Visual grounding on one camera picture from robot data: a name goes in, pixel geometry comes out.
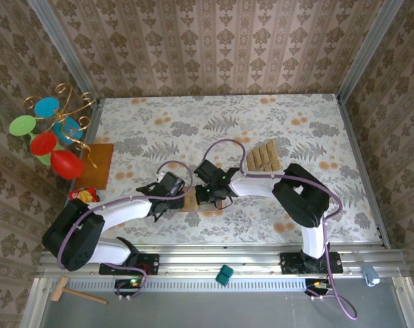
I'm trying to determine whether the slotted cable duct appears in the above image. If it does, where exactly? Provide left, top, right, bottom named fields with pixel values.
left=51, top=277, right=331, bottom=293

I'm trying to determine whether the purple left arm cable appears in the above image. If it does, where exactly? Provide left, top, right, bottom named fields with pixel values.
left=56, top=160, right=195, bottom=301

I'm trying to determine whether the white and blue clip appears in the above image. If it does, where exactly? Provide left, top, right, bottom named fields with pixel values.
left=361, top=265, right=381, bottom=286

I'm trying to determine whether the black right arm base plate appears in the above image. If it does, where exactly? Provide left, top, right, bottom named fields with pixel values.
left=279, top=251, right=344, bottom=275

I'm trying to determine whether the small circuit board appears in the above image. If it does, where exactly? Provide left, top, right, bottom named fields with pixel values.
left=305, top=278, right=334, bottom=297
left=113, top=278, right=147, bottom=297

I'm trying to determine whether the red wine glass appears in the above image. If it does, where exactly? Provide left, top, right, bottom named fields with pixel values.
left=29, top=133, right=85, bottom=181

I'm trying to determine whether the red yellow snack packet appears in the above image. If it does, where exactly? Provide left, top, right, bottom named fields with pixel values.
left=68, top=187, right=100, bottom=203

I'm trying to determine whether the small wooden mallet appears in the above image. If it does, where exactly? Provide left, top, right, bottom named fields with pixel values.
left=51, top=276, right=109, bottom=305

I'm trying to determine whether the wooden slatted mat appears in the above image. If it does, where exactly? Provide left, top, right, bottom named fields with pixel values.
left=245, top=139, right=282, bottom=172

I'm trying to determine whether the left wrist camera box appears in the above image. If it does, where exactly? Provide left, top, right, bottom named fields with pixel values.
left=157, top=172, right=184, bottom=198

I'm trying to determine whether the green wine glass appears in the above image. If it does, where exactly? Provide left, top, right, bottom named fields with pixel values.
left=8, top=115, right=63, bottom=167

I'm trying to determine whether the aluminium frame post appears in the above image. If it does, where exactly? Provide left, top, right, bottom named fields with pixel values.
left=27, top=0, right=99, bottom=100
left=336, top=0, right=404, bottom=100

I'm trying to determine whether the aluminium mounting rail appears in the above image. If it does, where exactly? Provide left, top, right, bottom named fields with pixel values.
left=36, top=248, right=413, bottom=278

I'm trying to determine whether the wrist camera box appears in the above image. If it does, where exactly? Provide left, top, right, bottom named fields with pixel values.
left=157, top=172, right=184, bottom=198
left=194, top=160, right=225, bottom=187

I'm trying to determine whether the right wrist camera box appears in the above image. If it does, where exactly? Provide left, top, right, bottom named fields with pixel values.
left=194, top=160, right=225, bottom=187

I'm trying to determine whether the blue wine glass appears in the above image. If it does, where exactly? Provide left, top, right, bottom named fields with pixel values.
left=34, top=97, right=83, bottom=144

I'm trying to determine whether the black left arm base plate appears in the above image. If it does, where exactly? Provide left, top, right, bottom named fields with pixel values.
left=98, top=253, right=161, bottom=276

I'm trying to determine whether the teal green box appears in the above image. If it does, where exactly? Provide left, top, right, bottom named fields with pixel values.
left=216, top=264, right=234, bottom=286

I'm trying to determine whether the gold wire glass stand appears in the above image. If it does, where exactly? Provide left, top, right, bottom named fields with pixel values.
left=24, top=83, right=98, bottom=168

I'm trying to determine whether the brown wooden stand base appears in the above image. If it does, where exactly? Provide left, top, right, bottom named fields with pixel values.
left=73, top=143, right=115, bottom=191

